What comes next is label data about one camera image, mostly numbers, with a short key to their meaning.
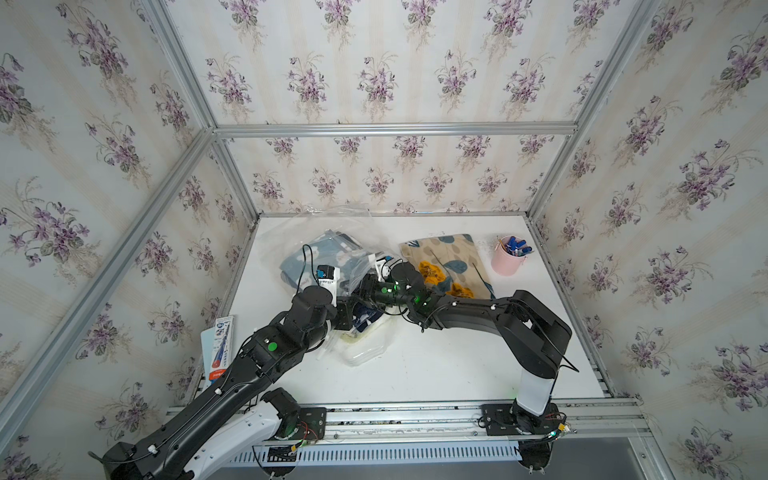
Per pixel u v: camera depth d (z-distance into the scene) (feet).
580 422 2.46
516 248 3.23
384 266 2.45
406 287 2.09
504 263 3.17
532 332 1.68
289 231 3.79
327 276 2.05
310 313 1.69
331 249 3.19
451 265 3.31
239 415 1.89
